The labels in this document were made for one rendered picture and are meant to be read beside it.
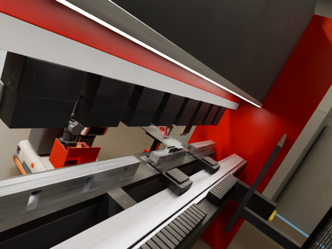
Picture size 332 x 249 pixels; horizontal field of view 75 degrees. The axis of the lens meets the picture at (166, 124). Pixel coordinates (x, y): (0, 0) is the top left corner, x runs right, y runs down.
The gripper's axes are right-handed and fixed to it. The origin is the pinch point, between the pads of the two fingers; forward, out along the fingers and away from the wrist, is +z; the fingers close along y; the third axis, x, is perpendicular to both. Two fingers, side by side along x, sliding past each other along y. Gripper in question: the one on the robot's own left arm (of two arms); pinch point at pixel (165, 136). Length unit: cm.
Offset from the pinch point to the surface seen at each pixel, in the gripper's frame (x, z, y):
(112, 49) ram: -33, -27, -84
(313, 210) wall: -102, 121, 286
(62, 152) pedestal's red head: 35, 9, -53
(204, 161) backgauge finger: -28.9, 14.1, -2.5
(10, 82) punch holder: -23, -15, -104
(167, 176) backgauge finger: -29, 15, -47
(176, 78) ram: -32, -27, -45
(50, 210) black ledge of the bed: -9, 21, -85
